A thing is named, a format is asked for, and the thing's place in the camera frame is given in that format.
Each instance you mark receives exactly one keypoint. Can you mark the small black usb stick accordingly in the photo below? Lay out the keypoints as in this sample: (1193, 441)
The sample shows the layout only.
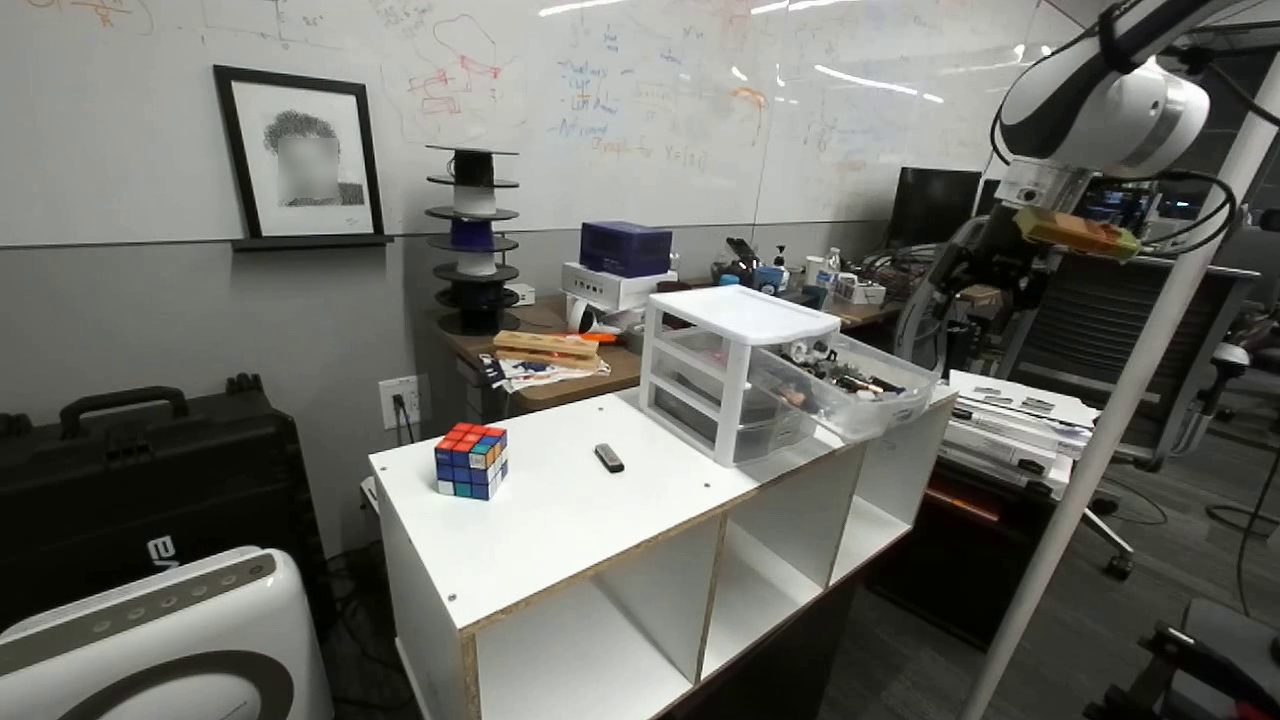
(608, 462)

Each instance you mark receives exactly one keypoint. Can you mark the white plastic drawer unit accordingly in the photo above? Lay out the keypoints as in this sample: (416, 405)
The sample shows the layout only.
(699, 356)

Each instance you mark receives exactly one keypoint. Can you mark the wooden desk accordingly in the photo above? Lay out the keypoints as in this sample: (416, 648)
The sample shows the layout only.
(547, 366)

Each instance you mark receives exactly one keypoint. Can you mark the wall power outlet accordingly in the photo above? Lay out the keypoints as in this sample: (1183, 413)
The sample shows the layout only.
(396, 402)

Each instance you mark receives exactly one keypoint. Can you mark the stack of papers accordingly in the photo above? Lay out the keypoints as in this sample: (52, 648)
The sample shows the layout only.
(1019, 424)

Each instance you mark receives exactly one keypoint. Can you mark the colourful rubik cube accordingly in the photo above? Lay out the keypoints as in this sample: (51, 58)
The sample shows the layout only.
(472, 462)

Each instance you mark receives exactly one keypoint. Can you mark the black hard case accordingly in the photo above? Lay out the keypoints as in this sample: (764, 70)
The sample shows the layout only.
(151, 478)

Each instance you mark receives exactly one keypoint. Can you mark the orange wrist camera block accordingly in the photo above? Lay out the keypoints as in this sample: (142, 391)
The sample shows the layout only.
(1075, 232)

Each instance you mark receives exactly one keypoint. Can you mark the blue box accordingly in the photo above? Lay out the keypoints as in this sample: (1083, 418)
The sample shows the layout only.
(626, 249)

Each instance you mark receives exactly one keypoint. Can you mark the white shelf cabinet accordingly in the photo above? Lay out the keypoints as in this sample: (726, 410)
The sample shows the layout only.
(579, 595)

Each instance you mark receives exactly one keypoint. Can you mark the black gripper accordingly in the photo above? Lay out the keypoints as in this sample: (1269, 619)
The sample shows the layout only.
(995, 276)

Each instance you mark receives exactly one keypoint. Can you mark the black filament spool stack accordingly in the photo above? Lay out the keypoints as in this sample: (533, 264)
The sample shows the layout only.
(479, 274)

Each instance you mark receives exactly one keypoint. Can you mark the clear plastic drawer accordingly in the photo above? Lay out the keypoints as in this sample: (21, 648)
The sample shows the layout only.
(840, 384)

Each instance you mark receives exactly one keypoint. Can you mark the white rounded appliance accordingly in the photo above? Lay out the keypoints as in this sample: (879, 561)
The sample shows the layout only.
(220, 637)

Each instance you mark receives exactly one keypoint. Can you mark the grey tripod pole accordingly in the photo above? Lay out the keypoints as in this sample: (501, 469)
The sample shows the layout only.
(1255, 139)

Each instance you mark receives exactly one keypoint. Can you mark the white cardboard box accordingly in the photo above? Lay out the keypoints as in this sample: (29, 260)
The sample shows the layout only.
(607, 289)

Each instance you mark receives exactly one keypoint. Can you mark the black framed picture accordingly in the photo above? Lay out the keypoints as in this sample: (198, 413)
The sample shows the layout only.
(302, 158)

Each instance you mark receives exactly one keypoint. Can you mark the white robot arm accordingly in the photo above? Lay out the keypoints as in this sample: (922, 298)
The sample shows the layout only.
(1097, 104)

